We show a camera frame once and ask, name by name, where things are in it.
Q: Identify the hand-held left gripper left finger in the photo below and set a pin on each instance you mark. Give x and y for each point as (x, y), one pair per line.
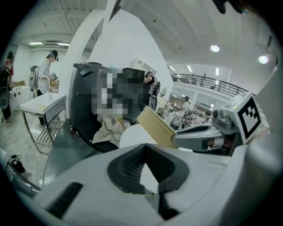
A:
(92, 189)

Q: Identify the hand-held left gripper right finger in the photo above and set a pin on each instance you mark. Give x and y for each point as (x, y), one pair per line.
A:
(212, 183)

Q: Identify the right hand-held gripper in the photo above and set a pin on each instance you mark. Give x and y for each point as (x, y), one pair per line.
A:
(247, 114)

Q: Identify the beige container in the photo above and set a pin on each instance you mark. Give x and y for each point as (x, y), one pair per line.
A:
(157, 124)

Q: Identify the person's right hand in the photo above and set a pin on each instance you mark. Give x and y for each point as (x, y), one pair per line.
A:
(210, 142)

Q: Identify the dark grey table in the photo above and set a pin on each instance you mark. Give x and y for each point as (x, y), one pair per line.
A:
(66, 145)

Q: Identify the black metal railing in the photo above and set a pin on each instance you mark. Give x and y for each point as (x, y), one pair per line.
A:
(221, 85)

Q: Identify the crumpled beige cloth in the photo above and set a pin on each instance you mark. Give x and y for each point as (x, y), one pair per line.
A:
(108, 130)

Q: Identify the black headset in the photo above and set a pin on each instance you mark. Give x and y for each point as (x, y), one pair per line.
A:
(153, 86)

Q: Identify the round ceiling lamp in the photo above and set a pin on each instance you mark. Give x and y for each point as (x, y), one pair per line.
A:
(215, 48)
(263, 59)

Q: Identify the white sink stand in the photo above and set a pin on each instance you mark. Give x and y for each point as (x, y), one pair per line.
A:
(42, 106)

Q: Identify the white curved faucet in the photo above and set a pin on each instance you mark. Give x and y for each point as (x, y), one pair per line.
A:
(45, 82)

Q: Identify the white cabinet with round holes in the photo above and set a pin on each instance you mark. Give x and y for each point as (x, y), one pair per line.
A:
(18, 95)

